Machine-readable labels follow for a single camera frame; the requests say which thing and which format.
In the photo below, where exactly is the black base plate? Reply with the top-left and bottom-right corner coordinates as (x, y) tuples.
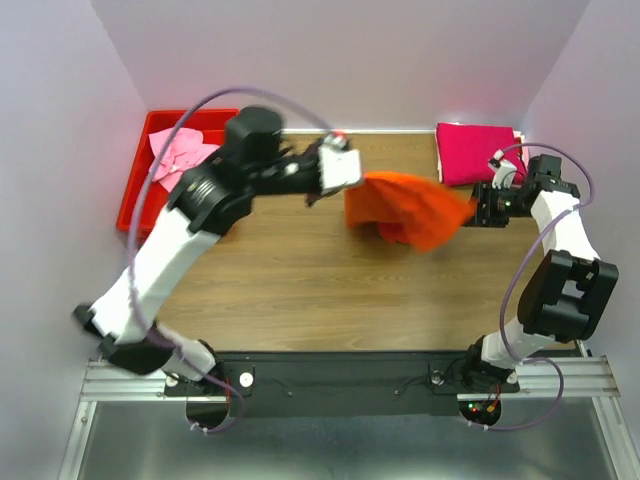
(164, 351), (519, 418)

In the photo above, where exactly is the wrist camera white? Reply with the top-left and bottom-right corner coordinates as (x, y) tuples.
(488, 150), (518, 189)
(317, 132), (363, 195)

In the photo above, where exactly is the folded magenta t shirt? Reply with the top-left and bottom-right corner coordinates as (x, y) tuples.
(435, 122), (532, 188)

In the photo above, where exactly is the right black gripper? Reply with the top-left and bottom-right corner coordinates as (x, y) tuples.
(453, 180), (532, 228)

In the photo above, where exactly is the aluminium rail frame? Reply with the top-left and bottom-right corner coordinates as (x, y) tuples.
(60, 347), (639, 479)

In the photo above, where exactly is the folded light pink shirt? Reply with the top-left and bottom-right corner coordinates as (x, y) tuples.
(514, 130), (530, 167)

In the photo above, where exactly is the pink t shirt in bin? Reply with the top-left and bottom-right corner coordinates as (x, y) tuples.
(153, 128), (219, 192)

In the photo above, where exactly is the orange t shirt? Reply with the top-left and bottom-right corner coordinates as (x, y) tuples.
(344, 171), (476, 253)

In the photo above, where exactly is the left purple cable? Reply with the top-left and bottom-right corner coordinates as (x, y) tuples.
(125, 87), (351, 435)

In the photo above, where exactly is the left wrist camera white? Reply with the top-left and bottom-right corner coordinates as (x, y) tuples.
(317, 132), (363, 195)

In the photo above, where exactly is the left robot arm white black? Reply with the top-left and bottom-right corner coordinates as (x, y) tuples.
(72, 106), (337, 394)

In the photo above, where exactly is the red plastic bin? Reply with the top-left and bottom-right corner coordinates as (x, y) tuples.
(116, 109), (238, 238)

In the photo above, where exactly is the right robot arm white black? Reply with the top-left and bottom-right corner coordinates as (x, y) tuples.
(460, 150), (619, 390)

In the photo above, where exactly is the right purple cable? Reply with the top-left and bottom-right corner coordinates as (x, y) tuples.
(469, 142), (597, 432)

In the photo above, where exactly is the purple cable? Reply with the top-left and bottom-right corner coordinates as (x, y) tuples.
(469, 142), (597, 432)
(125, 87), (351, 435)

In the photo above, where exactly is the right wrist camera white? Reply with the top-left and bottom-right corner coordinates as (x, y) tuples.
(488, 150), (518, 189)

